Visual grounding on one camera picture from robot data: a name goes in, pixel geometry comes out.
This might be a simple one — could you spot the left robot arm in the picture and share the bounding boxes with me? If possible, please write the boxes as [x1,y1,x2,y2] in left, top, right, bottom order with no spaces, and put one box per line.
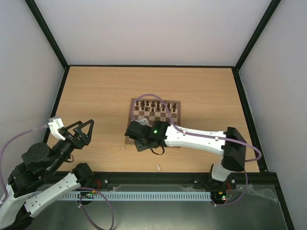
[0,117,94,230]

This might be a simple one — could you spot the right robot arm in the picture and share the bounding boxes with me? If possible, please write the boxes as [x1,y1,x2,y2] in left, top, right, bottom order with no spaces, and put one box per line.
[125,119,246,188]

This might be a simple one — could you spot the wooden chess board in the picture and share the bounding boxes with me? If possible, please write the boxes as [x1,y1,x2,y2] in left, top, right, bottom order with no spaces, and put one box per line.
[125,98,181,146]

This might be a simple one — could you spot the white slotted cable duct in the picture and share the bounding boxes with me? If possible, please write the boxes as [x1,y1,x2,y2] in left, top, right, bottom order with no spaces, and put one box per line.
[60,191,212,201]

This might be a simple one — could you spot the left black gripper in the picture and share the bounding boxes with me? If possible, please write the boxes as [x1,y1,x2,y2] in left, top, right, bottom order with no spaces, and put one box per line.
[49,119,96,173]

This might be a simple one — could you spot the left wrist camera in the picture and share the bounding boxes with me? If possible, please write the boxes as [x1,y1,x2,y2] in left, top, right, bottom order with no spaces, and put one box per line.
[48,116,66,141]

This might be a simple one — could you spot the black aluminium frame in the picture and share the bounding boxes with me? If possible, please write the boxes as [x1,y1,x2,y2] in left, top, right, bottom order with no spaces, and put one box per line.
[4,0,295,230]

